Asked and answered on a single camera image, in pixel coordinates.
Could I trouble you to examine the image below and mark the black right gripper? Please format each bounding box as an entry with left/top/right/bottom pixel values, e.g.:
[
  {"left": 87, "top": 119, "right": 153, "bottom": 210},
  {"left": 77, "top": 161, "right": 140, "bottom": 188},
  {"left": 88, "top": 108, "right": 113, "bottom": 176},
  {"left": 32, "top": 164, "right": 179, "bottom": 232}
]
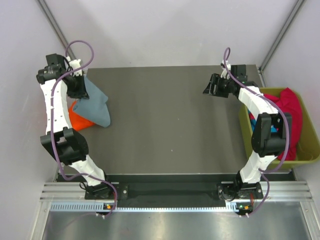
[{"left": 203, "top": 73, "right": 235, "bottom": 98}]

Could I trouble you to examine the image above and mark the light blue t shirt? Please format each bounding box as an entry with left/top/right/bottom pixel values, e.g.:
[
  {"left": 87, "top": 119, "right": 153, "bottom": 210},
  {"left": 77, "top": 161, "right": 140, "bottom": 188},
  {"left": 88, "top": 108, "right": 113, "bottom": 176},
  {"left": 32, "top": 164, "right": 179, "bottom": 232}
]
[{"left": 71, "top": 76, "right": 111, "bottom": 128}]

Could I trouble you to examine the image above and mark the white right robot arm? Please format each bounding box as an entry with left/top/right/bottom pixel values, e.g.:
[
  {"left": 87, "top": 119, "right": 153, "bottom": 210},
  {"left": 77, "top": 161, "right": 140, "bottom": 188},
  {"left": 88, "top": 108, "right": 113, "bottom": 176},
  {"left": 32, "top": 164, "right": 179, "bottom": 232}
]
[{"left": 203, "top": 63, "right": 293, "bottom": 198}]

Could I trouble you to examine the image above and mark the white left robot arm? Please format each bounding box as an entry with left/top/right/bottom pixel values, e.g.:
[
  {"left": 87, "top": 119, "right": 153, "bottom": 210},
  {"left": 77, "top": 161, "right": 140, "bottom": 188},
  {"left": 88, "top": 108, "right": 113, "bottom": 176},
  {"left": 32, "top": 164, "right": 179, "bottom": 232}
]
[{"left": 36, "top": 53, "right": 114, "bottom": 199}]

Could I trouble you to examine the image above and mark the folded orange t shirt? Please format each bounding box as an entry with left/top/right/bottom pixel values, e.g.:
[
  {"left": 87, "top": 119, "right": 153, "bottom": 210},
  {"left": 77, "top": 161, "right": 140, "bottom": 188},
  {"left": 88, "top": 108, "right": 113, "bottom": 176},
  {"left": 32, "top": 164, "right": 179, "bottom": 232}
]
[{"left": 68, "top": 101, "right": 95, "bottom": 131}]

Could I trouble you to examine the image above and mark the bright blue t shirt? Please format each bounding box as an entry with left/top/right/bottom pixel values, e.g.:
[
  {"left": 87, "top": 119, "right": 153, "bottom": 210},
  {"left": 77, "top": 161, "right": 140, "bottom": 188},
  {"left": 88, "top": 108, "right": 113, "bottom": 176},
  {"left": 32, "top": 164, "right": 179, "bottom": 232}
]
[{"left": 248, "top": 113, "right": 278, "bottom": 133}]

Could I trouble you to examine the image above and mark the red t shirt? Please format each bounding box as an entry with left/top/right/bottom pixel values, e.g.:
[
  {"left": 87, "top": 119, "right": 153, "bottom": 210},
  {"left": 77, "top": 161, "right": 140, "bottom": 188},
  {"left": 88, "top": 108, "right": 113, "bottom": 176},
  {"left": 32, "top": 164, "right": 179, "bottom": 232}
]
[{"left": 249, "top": 87, "right": 304, "bottom": 161}]

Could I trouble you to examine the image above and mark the olive green plastic bin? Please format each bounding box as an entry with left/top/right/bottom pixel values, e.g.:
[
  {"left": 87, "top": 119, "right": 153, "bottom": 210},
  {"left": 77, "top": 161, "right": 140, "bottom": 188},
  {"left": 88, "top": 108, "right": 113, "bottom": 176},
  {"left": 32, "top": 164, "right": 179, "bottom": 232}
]
[{"left": 239, "top": 88, "right": 320, "bottom": 169}]

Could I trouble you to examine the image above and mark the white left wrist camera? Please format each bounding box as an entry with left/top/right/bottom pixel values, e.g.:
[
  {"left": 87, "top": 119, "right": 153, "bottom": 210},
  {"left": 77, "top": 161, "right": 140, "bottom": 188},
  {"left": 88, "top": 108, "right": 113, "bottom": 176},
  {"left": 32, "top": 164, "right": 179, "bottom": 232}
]
[{"left": 69, "top": 59, "right": 83, "bottom": 77}]

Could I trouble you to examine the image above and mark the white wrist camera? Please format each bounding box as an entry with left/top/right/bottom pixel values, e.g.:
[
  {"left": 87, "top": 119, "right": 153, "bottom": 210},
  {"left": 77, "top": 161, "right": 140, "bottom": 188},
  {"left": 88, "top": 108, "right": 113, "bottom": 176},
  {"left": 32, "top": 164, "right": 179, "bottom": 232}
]
[
  {"left": 220, "top": 60, "right": 231, "bottom": 80},
  {"left": 69, "top": 59, "right": 83, "bottom": 77}
]

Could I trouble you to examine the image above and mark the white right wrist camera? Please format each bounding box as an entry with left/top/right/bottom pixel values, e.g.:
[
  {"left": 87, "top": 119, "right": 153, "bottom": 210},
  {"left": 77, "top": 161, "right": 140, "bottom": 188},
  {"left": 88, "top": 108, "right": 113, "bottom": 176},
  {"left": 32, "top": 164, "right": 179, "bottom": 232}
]
[{"left": 220, "top": 60, "right": 231, "bottom": 80}]

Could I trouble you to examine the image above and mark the slotted grey cable duct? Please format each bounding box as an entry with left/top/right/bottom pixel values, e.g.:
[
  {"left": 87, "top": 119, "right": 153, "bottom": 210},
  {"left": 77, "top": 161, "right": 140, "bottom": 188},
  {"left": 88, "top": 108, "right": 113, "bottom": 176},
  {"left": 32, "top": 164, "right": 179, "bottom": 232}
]
[{"left": 50, "top": 202, "right": 252, "bottom": 213}]

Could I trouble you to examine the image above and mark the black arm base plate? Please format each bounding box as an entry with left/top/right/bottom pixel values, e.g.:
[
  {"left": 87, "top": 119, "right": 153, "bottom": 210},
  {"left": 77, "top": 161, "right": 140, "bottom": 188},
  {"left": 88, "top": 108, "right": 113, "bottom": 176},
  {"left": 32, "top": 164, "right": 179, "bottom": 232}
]
[{"left": 84, "top": 180, "right": 263, "bottom": 201}]

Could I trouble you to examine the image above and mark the aluminium frame rail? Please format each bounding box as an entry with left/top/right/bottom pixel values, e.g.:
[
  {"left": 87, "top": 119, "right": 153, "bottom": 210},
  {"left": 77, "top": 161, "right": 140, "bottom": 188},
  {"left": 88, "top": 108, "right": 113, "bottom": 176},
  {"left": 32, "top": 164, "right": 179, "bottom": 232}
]
[{"left": 40, "top": 181, "right": 313, "bottom": 202}]

